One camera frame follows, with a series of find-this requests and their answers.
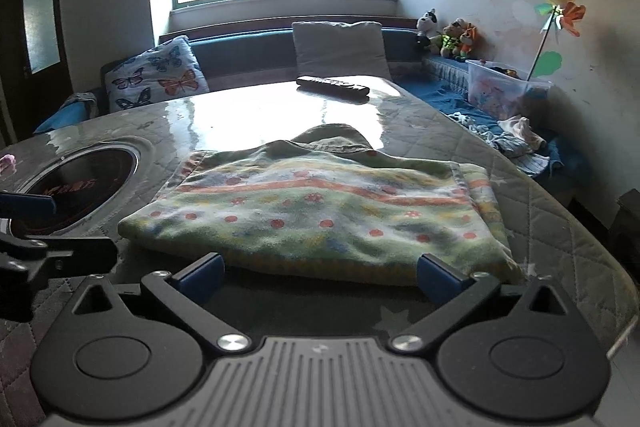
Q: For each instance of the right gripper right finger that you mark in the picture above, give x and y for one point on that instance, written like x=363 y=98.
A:
x=456 y=297

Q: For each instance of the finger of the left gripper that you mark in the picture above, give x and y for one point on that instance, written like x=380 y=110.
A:
x=24 y=206

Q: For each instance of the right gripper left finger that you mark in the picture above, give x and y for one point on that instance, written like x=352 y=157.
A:
x=180 y=297

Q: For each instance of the floral patterned child garment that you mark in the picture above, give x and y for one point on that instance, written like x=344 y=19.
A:
x=326 y=204

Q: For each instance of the pile of small clothes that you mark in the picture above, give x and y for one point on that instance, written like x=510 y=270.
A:
x=515 y=149

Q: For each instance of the black induction cooktop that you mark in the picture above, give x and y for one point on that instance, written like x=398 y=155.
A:
x=87 y=186

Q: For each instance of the grey quilted star tablecloth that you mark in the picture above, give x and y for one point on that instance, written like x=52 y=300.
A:
x=95 y=351

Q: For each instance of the blue bag on sofa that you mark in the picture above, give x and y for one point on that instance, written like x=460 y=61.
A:
x=77 y=108

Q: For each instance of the dark door with glass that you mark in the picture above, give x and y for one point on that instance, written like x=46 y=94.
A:
x=35 y=79

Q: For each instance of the butterfly print pillow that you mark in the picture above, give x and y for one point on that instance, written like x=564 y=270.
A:
x=168 y=71

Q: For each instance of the clear plastic storage box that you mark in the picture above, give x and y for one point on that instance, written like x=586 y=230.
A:
x=503 y=92

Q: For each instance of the dark blue sofa bench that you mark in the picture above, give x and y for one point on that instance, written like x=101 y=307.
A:
x=244 y=60

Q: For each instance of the black remote control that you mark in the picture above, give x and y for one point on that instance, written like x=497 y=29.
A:
x=333 y=87

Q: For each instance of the orange green plush toys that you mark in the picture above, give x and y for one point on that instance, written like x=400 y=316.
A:
x=458 y=40

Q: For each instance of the black white plush toy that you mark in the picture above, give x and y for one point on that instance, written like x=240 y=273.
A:
x=428 y=37

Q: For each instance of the grey cushion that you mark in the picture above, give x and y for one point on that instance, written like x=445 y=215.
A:
x=327 y=49

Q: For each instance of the colourful paper pinwheel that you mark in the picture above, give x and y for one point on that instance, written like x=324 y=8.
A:
x=559 y=16

